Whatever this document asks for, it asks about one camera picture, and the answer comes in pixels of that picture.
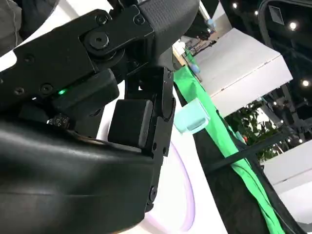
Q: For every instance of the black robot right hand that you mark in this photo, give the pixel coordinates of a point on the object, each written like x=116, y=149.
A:
x=61, y=170

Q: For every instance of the lilac plate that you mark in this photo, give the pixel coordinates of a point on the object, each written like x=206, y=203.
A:
x=189, y=195

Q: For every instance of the pale green mug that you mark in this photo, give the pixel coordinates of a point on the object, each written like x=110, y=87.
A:
x=192, y=117

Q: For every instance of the green cloth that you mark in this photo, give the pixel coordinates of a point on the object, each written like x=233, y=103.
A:
x=192, y=83

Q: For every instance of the person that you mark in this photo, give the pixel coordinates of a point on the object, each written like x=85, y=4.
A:
x=9, y=19

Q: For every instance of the black cloth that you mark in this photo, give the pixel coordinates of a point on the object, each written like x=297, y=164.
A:
x=224, y=195

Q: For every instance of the wooden desk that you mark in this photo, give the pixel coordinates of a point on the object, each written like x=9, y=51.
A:
x=179, y=52

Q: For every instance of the black pole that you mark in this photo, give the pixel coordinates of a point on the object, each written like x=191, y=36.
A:
x=243, y=154

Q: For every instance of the green potted plant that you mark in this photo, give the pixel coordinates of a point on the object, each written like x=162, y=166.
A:
x=253, y=122

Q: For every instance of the large white partition block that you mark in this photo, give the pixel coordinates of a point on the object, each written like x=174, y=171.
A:
x=243, y=68

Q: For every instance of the small white partition block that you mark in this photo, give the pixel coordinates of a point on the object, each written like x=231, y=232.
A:
x=292, y=170

